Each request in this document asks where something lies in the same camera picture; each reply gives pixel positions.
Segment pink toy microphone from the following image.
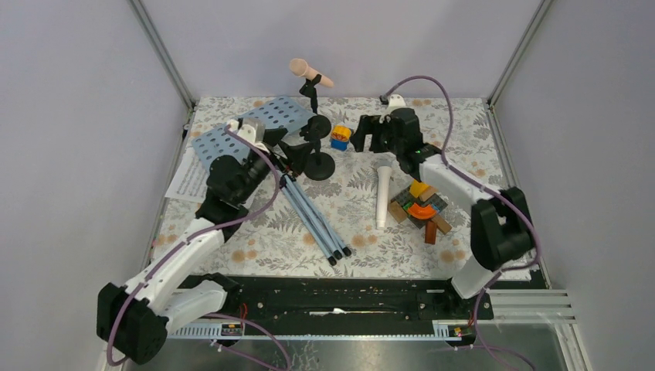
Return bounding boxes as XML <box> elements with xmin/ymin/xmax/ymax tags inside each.
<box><xmin>289</xmin><ymin>58</ymin><xmax>334</xmax><ymax>88</ymax></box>

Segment yellow toy block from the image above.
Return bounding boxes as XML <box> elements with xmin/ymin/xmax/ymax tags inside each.
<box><xmin>409</xmin><ymin>180</ymin><xmax>429</xmax><ymax>198</ymax></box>

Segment floral table mat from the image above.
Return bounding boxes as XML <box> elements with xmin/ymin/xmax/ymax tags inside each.
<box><xmin>147</xmin><ymin>96</ymin><xmax>533</xmax><ymax>281</ymax></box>

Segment sheet music page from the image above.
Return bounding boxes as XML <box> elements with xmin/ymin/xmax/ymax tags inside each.
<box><xmin>165</xmin><ymin>148</ymin><xmax>208</xmax><ymax>203</ymax></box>

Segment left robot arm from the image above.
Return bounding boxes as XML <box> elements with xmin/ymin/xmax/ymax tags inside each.
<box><xmin>97</xmin><ymin>121</ymin><xmax>287</xmax><ymax>366</ymax></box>

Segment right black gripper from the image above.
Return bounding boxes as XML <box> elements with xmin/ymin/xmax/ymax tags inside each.
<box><xmin>349</xmin><ymin>115</ymin><xmax>403</xmax><ymax>156</ymax></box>

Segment beige wooden block on plate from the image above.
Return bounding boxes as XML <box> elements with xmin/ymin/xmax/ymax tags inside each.
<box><xmin>419</xmin><ymin>186</ymin><xmax>437</xmax><ymax>202</ymax></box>

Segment red brown wooden block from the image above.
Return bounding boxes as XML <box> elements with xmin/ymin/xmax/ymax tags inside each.
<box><xmin>424</xmin><ymin>220</ymin><xmax>438</xmax><ymax>245</ymax></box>

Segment orange curved toy block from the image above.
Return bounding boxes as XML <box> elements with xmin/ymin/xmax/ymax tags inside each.
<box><xmin>406</xmin><ymin>203</ymin><xmax>438</xmax><ymax>220</ymax></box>

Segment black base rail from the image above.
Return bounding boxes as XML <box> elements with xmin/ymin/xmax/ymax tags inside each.
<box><xmin>180</xmin><ymin>274</ymin><xmax>494</xmax><ymax>336</ymax></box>

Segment light blue music stand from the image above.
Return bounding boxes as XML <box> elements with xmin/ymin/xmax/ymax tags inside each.
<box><xmin>192</xmin><ymin>97</ymin><xmax>352</xmax><ymax>265</ymax></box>

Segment blue yellow toy figure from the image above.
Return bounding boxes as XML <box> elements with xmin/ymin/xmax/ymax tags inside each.
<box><xmin>330</xmin><ymin>125</ymin><xmax>353</xmax><ymax>151</ymax></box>

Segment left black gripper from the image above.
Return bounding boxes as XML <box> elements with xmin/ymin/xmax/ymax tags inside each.
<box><xmin>236</xmin><ymin>128</ymin><xmax>314</xmax><ymax>203</ymax></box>

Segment white toy microphone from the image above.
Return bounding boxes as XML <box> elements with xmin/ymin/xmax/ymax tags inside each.
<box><xmin>375</xmin><ymin>165</ymin><xmax>392</xmax><ymax>230</ymax></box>

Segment tan wooden block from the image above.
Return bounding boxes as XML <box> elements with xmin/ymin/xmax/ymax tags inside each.
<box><xmin>388</xmin><ymin>201</ymin><xmax>408</xmax><ymax>223</ymax></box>

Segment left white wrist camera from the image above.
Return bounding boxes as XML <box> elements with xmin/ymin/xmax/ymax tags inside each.
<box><xmin>227</xmin><ymin>117</ymin><xmax>266</xmax><ymax>151</ymax></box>

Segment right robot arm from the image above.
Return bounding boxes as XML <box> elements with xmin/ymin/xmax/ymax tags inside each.
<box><xmin>351</xmin><ymin>107</ymin><xmax>538</xmax><ymax>318</ymax></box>

